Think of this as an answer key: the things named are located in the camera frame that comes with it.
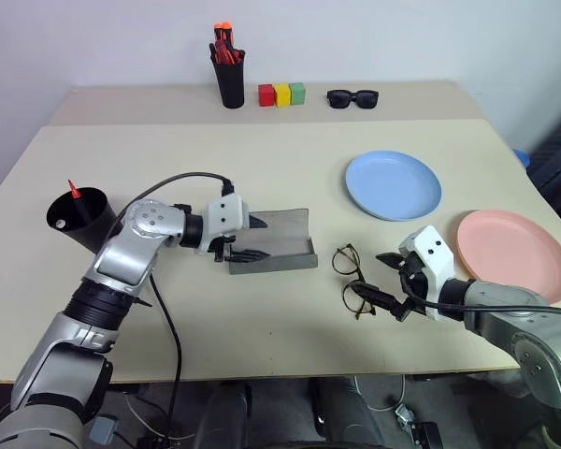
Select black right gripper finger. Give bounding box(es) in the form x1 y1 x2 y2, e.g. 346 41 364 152
375 252 409 273
354 282 410 324

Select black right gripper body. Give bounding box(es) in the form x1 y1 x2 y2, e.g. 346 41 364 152
397 252 430 312

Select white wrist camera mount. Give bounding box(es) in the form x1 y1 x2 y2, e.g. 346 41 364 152
196 195 252 254
397 224 456 322

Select thin white cable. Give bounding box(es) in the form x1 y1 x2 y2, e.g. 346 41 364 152
123 393 170 442
353 373 407 413

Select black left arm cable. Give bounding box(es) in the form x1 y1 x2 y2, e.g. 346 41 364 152
116 171 237 449

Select black marker with orange tip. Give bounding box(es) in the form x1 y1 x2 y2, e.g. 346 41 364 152
66 178 95 222

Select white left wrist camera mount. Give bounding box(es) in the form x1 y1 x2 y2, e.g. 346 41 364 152
196 195 252 254

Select dark rounded shape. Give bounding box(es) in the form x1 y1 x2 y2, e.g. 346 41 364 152
308 375 390 449
194 379 264 449

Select dark ribbed object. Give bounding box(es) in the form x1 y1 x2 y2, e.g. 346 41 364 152
526 108 561 222

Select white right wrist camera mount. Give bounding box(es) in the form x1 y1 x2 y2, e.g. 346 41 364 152
397 224 456 322

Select tall narrow black cup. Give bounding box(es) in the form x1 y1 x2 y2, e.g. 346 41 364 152
209 42 248 110

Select grey plug box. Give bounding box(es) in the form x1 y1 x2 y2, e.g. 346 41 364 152
90 414 119 446

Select black box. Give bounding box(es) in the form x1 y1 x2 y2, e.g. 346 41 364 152
408 420 446 449

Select grey open glasses case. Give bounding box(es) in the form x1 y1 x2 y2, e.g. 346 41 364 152
226 207 320 276

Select brown round-frame eyeglasses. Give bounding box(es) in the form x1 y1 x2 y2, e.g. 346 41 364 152
331 242 378 321

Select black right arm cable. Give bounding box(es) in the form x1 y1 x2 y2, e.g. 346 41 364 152
398 269 561 321

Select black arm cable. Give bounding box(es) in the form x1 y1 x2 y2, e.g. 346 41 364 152
116 171 237 449
398 269 561 321

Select pink plate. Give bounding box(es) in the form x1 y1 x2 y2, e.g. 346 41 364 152
455 209 561 304

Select grey metal connector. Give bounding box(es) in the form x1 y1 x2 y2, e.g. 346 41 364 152
394 403 416 427

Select wide black cup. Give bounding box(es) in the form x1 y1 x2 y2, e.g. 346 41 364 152
45 186 125 256

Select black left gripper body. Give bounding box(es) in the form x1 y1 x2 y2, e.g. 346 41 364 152
212 234 238 265

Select tall orange-capped black marker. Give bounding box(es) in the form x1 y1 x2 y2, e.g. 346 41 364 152
213 21 236 51

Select black sunglasses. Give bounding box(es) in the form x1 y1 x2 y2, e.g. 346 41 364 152
325 89 381 111

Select blue plate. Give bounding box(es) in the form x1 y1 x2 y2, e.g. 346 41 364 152
344 149 444 223

